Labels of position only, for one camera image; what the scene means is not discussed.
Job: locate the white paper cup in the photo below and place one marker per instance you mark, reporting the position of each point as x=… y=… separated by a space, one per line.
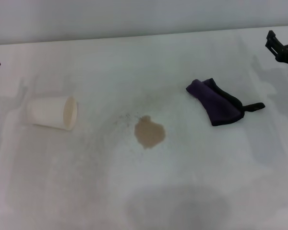
x=48 y=111

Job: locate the purple rag with black trim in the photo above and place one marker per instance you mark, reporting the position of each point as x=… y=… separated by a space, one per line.
x=217 y=105

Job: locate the brown water stain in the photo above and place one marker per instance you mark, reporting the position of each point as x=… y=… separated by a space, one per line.
x=148 y=133

